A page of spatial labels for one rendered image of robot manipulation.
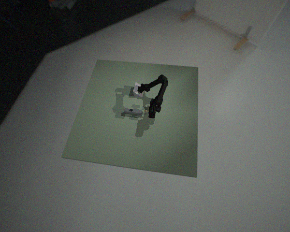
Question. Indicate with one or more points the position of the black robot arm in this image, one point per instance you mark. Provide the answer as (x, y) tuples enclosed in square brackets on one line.
[(159, 98)]

